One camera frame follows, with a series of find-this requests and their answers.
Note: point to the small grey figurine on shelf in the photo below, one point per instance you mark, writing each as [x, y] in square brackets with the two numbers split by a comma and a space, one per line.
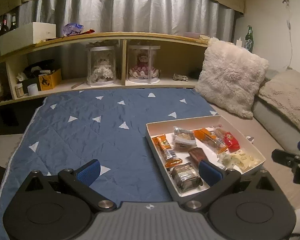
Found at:
[179, 77]

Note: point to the small jar on shelf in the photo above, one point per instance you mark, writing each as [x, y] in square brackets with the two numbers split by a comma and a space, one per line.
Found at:
[19, 90]

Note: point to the white shallow cardboard box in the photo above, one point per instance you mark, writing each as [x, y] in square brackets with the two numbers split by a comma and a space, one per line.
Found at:
[167, 127]

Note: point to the small clear candy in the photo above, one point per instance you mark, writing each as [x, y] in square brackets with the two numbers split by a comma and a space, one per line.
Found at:
[219, 131]

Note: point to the fluffy cream pillow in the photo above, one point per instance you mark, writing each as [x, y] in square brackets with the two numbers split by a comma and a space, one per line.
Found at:
[231, 77]

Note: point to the silver cracker pack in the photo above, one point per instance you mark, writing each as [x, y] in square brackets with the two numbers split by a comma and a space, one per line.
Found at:
[186, 177]

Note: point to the white green dotted candy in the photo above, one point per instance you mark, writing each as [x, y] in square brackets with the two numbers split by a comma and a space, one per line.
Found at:
[230, 160]

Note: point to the wooden bedside shelf unit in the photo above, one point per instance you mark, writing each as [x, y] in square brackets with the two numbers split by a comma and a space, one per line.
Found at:
[177, 54]

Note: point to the grey bed cushion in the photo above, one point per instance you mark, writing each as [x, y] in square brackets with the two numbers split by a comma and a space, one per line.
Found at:
[280, 128]

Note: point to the beige knitted blanket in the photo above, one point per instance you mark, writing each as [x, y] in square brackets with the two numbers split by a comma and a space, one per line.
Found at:
[282, 92]

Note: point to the white dress doll in case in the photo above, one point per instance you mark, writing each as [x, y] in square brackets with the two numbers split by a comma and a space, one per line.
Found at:
[101, 66]

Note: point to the silver grey curtain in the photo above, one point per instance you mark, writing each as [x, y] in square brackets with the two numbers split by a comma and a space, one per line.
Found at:
[175, 17]

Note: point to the brown chocolate snack packet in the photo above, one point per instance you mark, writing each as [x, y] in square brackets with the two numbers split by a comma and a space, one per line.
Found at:
[198, 155]

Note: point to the red snack packet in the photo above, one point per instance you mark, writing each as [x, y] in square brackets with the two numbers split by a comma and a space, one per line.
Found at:
[231, 142]

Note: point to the blue quilt with white triangles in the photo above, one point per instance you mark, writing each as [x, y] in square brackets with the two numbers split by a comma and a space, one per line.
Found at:
[72, 128]

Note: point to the orange snack bar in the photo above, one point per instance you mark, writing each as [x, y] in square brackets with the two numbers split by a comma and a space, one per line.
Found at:
[168, 154]
[210, 140]

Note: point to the purple plastic bag on shelf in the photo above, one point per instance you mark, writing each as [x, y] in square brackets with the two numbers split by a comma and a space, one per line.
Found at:
[71, 29]

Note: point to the white storage box on shelf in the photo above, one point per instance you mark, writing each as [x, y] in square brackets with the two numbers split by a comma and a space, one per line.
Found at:
[26, 35]

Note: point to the red dress doll in case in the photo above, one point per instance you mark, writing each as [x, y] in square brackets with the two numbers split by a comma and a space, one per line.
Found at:
[141, 64]

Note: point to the white cylindrical cup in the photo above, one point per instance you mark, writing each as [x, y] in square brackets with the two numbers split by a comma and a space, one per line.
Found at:
[33, 89]

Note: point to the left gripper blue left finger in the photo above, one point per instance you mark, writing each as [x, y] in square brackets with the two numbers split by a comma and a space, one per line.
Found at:
[89, 172]

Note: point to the yellow cardboard box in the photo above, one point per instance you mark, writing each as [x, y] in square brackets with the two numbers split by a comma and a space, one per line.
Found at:
[49, 82]

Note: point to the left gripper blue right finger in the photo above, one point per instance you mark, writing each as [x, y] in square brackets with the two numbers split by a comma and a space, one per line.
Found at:
[210, 173]

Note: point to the clear cookie pack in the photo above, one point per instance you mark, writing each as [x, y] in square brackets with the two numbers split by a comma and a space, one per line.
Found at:
[183, 139]

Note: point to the green glass bottle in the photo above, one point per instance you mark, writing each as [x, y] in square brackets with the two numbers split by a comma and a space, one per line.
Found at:
[249, 40]

